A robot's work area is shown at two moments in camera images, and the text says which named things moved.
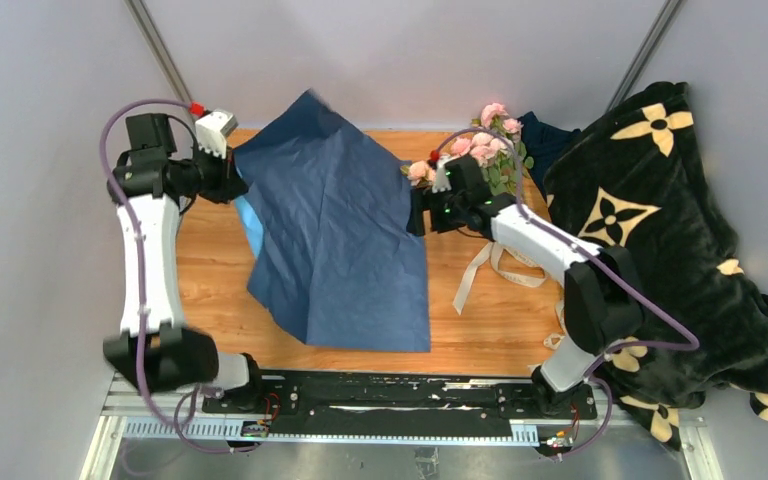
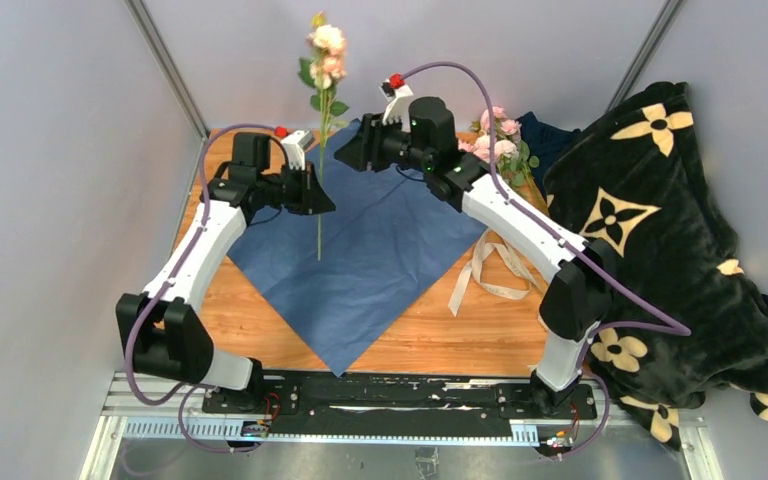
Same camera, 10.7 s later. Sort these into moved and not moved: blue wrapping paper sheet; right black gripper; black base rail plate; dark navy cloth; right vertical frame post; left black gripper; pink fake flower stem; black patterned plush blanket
Moved: pink fake flower stem; left black gripper; blue wrapping paper sheet; right black gripper
Not moved: right vertical frame post; black patterned plush blanket; dark navy cloth; black base rail plate
